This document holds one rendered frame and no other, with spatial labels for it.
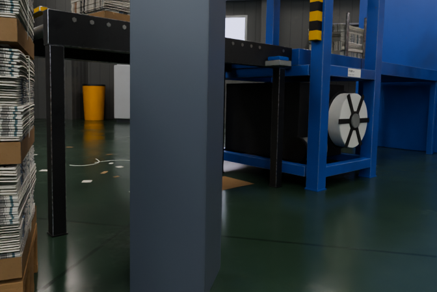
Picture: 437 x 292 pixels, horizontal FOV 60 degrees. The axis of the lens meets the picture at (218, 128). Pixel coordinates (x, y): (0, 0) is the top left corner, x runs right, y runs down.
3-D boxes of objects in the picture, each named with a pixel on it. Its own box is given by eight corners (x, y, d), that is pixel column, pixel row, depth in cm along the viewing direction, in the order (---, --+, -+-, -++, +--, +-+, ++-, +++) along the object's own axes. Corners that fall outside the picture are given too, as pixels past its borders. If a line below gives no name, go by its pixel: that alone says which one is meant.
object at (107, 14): (104, 21, 153) (104, 10, 153) (71, 28, 173) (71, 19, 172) (137, 26, 165) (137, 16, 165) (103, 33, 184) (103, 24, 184)
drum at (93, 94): (109, 119, 792) (109, 84, 786) (98, 120, 747) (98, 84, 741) (90, 118, 801) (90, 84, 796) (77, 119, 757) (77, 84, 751)
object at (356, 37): (341, 59, 276) (342, 22, 273) (306, 61, 298) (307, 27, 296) (366, 63, 301) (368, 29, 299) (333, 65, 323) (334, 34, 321)
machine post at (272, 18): (269, 160, 314) (275, -34, 301) (261, 158, 321) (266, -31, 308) (276, 159, 320) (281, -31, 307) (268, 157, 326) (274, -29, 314)
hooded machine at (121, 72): (164, 121, 767) (165, 43, 755) (152, 123, 703) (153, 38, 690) (129, 119, 783) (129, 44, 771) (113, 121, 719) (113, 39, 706)
